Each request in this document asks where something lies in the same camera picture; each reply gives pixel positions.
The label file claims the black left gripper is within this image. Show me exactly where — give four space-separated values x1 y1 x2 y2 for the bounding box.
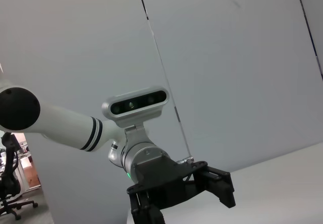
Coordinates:
125 157 237 224

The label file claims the black office chair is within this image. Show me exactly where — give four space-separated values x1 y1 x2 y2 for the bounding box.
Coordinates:
0 132 39 221

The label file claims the left gripper cable with plug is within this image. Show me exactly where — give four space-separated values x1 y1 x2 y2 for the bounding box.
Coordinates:
176 155 194 164

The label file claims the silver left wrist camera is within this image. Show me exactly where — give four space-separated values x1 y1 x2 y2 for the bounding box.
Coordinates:
101 85 169 149

